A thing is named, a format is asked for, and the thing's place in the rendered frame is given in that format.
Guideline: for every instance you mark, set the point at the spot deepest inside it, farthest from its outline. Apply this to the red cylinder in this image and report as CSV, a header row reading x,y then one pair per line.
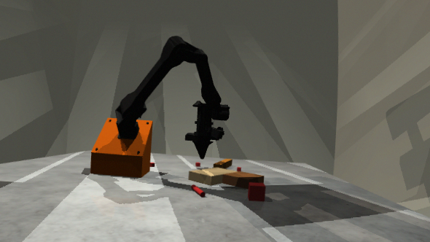
x,y
197,190

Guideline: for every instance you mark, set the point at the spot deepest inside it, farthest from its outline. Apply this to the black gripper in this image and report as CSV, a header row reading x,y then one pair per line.
x,y
200,141

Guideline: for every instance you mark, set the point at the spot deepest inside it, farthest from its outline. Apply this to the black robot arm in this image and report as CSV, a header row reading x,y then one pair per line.
x,y
175,52

